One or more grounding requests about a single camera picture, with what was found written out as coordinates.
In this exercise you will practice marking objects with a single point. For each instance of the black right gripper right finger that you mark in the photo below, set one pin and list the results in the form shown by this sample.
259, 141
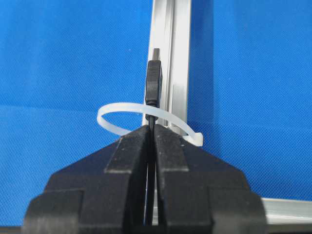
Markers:
199, 193

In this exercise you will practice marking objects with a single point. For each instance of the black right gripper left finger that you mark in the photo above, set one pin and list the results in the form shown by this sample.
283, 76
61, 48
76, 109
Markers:
103, 193

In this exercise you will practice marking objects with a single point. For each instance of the blue cloth mat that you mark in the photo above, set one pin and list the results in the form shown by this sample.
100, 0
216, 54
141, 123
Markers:
60, 61

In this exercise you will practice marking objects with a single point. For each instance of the aluminium extrusion frame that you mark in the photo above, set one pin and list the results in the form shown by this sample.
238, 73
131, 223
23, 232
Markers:
174, 73

